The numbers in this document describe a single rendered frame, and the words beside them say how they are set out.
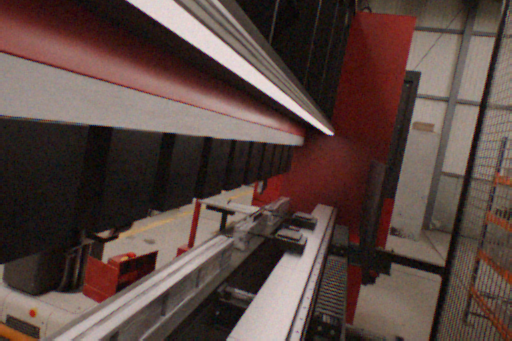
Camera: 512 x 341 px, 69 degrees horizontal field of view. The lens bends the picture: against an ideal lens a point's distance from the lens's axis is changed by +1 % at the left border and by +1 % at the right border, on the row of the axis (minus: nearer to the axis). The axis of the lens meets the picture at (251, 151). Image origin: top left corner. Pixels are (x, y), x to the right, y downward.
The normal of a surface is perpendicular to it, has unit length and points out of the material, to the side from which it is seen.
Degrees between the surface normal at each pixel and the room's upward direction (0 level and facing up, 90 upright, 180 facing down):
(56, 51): 90
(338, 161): 90
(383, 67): 90
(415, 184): 90
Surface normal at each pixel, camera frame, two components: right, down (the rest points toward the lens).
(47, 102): 0.95, 0.19
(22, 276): -0.29, 0.00
